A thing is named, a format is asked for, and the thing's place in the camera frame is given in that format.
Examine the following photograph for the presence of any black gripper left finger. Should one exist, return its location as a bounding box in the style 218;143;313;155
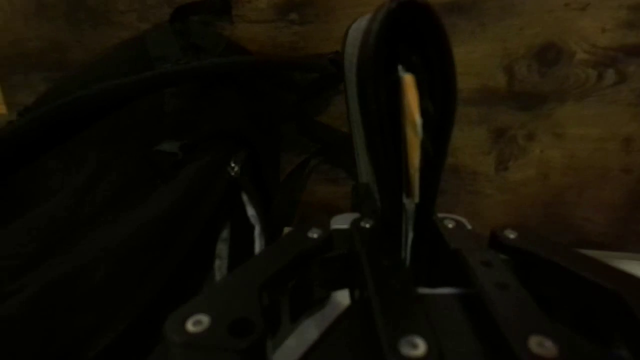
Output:
155;182;402;360

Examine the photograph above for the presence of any black backpack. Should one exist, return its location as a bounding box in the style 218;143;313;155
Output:
0;0;345;360

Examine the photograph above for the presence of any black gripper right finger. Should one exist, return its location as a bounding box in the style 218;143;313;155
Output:
411;218;640;360

